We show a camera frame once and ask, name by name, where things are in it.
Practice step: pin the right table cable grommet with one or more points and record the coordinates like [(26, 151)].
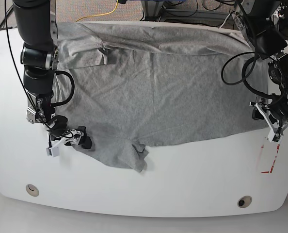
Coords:
[(244, 201)]

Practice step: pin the table cable grommet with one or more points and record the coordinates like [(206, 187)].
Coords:
[(32, 190), (244, 201)]

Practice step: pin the red tape rectangle marking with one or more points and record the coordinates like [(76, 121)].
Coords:
[(268, 155)]

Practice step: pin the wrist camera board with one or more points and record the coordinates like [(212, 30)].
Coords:
[(274, 137), (53, 151)]

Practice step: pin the grey t-shirt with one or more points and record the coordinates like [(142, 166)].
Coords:
[(138, 86)]

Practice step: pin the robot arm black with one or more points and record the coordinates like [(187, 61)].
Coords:
[(36, 24), (254, 20)]

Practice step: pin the aluminium frame stand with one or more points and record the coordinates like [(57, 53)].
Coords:
[(152, 9)]

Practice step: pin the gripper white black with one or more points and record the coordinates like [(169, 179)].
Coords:
[(69, 137), (273, 116)]

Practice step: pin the left table cable grommet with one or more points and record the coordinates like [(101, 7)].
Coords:
[(32, 190)]

